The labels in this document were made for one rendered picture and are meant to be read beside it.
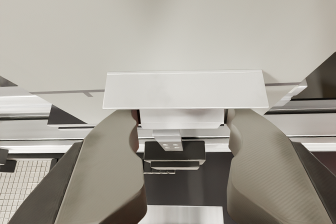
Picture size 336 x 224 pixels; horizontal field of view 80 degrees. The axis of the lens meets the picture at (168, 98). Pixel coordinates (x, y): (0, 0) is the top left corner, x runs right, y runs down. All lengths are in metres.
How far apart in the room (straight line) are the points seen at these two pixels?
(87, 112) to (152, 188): 0.57
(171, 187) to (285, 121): 0.41
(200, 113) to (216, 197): 0.57
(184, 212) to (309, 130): 0.37
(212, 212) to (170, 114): 0.10
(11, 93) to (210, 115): 0.22
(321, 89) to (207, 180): 0.44
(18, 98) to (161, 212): 0.20
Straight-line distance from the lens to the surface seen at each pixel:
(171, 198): 0.73
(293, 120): 0.52
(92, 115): 0.20
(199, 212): 0.22
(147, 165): 0.61
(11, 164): 0.85
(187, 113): 0.18
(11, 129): 0.64
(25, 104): 0.32
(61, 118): 0.26
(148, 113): 0.18
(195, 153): 0.40
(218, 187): 0.73
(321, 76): 0.74
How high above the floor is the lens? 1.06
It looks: 22 degrees down
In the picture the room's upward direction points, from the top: 180 degrees counter-clockwise
